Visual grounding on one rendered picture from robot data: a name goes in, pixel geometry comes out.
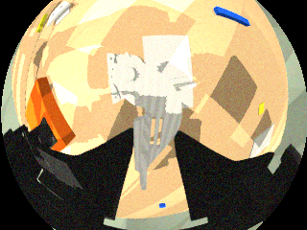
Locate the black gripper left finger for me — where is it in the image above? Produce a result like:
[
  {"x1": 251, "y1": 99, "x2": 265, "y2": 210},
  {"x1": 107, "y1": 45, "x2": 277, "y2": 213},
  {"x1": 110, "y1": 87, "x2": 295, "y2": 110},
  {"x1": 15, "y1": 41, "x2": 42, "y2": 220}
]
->
[{"x1": 31, "y1": 127, "x2": 134, "y2": 221}]

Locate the blue rectangular bar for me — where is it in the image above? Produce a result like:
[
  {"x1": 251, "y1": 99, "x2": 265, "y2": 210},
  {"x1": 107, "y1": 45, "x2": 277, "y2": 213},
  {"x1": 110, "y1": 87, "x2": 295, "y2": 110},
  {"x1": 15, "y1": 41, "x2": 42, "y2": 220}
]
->
[{"x1": 212, "y1": 7, "x2": 250, "y2": 26}]

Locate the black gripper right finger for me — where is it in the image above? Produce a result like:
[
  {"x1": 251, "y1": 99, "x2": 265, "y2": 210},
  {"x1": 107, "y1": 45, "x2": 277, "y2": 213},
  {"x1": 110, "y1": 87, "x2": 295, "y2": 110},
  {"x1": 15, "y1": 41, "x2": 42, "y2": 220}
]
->
[{"x1": 174, "y1": 130, "x2": 275, "y2": 221}]

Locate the small blue cube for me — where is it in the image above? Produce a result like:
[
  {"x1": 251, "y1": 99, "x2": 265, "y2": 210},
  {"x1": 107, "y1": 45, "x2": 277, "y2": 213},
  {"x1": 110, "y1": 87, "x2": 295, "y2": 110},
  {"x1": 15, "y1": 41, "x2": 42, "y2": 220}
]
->
[{"x1": 158, "y1": 203, "x2": 166, "y2": 208}]

